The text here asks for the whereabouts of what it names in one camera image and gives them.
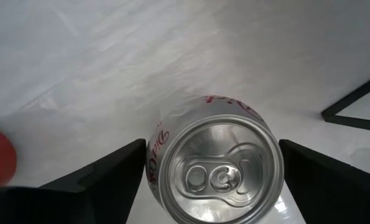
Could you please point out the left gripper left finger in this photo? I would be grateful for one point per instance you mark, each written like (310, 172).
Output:
(94, 196)

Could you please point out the wooden shelf black frame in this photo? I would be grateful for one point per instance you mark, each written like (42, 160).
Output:
(329, 115)

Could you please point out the silver Diet Coke can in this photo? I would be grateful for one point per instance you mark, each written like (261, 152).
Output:
(215, 174)

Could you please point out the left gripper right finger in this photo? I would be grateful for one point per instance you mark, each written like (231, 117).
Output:
(337, 196)

